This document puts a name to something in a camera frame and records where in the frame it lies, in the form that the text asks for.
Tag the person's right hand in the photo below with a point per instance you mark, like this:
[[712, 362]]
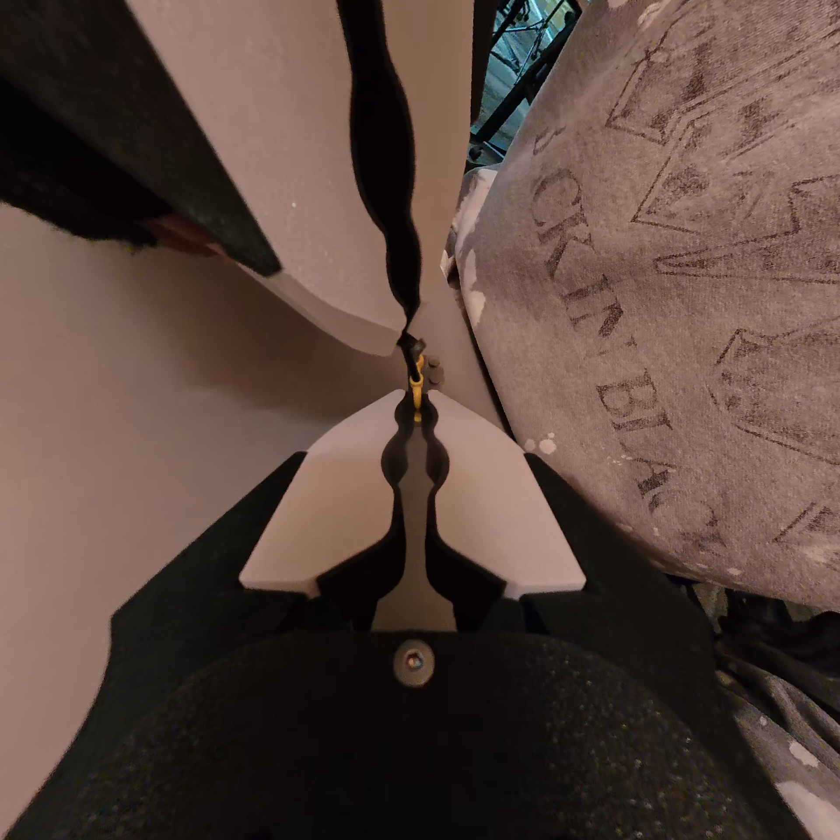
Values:
[[184, 236]]

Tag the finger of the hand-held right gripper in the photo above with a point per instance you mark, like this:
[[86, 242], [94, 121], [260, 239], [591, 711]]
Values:
[[444, 131], [289, 158]]

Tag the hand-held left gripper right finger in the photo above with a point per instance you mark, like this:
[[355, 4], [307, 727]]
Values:
[[512, 519]]

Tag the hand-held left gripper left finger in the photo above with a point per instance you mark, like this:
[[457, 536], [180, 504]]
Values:
[[322, 519]]

